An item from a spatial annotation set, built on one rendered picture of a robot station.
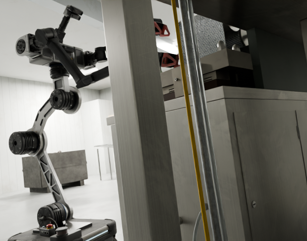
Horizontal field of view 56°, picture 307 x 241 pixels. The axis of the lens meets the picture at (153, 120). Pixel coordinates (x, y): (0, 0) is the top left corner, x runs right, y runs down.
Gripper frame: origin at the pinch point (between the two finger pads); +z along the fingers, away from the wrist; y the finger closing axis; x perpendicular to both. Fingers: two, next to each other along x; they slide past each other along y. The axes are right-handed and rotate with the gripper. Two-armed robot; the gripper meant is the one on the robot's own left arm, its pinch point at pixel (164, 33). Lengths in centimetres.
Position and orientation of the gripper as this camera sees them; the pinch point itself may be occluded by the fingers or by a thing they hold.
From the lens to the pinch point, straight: 158.0
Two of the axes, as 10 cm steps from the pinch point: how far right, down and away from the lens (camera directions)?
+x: 3.4, -8.5, -4.0
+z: 5.8, 5.3, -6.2
